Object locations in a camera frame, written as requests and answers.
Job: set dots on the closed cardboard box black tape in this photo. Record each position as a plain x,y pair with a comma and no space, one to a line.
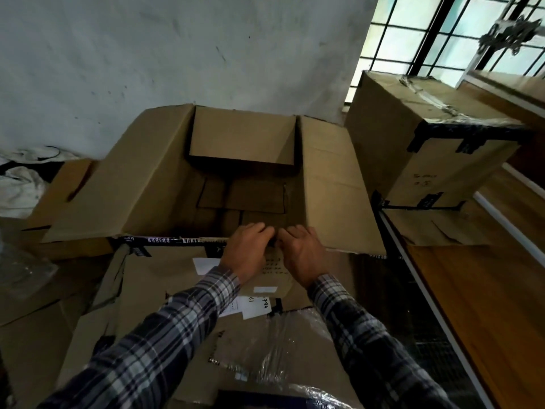
400,140

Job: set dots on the person's left fingers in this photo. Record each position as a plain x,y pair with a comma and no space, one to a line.
259,233

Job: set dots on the person's right fingers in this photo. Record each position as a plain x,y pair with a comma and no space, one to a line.
296,235

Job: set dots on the window with black grille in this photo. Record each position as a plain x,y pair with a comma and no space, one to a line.
408,33

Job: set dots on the white paper slip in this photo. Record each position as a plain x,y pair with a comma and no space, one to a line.
255,308

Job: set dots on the flattened cardboard pieces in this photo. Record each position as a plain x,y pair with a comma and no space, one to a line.
38,336

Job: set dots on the small white paper label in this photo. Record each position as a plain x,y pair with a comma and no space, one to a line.
206,265

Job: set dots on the clear plastic wrap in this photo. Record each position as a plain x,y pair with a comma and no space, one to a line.
272,349

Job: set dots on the clear plastic bag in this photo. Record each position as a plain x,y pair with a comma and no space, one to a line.
23,266

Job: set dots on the person's left hand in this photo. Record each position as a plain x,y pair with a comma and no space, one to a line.
246,256

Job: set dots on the person's right hand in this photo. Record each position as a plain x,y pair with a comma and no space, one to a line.
304,257

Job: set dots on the white crumpled cloth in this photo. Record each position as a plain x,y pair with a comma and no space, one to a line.
21,187

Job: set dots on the wooden table with white frame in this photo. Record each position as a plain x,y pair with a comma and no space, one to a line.
489,302

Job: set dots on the flat cardboard sheet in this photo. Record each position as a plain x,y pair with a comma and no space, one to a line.
443,227

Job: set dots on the cardboard box with white labels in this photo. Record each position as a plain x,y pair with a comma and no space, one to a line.
144,285

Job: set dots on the person's right forearm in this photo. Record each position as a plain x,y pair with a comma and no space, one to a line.
366,349

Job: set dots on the large cardboard box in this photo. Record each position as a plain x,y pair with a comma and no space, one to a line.
170,174

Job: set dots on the person's left forearm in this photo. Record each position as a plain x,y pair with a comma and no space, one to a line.
157,345

